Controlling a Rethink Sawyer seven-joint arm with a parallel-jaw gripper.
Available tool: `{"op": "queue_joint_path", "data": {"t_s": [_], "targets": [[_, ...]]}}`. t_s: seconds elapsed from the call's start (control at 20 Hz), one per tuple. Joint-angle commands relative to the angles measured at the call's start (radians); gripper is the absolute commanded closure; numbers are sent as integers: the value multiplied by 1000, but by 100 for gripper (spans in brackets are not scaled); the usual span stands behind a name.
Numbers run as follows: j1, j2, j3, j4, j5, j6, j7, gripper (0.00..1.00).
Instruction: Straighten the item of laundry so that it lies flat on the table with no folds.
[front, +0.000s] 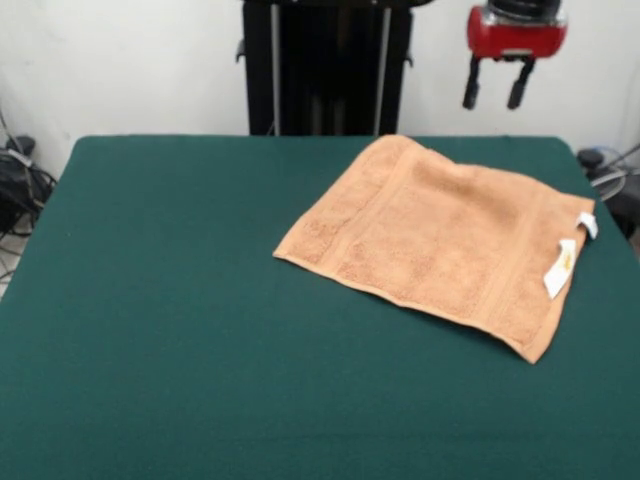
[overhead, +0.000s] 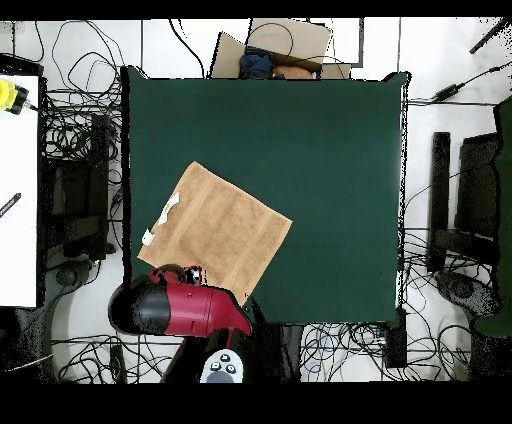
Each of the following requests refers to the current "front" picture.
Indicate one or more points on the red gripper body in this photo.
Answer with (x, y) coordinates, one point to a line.
(515, 37)

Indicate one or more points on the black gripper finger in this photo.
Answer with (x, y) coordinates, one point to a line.
(519, 85)
(472, 82)

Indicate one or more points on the tan towel with white label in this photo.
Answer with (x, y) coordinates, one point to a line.
(440, 240)

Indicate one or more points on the dark green table cloth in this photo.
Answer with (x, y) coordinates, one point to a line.
(150, 300)

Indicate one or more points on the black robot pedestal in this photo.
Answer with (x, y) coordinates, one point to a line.
(325, 65)

